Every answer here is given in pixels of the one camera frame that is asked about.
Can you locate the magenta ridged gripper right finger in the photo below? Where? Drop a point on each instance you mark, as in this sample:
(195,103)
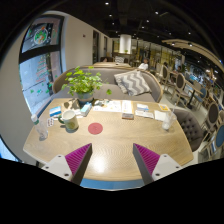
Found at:
(153,166)

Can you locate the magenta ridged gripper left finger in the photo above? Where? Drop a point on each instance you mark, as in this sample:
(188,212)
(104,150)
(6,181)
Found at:
(71,167)

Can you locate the clear plastic water bottle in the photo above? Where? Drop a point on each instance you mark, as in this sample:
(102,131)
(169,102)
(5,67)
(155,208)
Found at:
(41,129)

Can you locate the red round coaster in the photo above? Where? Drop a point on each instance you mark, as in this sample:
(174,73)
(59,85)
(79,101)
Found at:
(95,128)

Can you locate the white ceramic mug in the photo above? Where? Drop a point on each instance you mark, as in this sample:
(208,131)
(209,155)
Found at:
(69,119)

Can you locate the clear plastic cup with straw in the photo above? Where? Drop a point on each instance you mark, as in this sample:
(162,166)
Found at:
(169,119)

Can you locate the small brown card holder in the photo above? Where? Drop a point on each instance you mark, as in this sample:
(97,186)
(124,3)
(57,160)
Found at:
(127,116)

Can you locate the white booklet with blue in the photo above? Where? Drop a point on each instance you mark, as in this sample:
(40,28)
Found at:
(143,111)

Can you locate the blue tissue pack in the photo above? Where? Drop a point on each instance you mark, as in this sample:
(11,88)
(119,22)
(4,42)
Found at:
(86,109)

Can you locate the blue white card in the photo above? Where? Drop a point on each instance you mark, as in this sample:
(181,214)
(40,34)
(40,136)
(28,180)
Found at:
(55,111)

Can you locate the yellow square card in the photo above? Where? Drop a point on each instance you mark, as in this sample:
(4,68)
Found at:
(164,107)

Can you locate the grey tufted armchair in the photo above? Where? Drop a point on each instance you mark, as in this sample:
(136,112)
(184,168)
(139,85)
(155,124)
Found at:
(191,128)

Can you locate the white menu sheet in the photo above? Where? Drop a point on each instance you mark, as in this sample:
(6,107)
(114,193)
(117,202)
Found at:
(123,106)

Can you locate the round back dining chair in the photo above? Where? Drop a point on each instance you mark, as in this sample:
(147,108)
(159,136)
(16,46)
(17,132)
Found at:
(179,88)

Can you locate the green potted plant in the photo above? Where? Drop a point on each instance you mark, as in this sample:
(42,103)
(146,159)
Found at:
(83,83)

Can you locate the grey chevron pillow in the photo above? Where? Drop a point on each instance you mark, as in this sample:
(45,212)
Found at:
(132,83)

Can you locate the grey curved sofa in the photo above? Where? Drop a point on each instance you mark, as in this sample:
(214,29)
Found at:
(111,90)

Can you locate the seated person in white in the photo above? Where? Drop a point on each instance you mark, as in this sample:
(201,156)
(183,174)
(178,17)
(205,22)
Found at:
(144,65)

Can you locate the white round pillar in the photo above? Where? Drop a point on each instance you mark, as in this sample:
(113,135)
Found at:
(125,44)

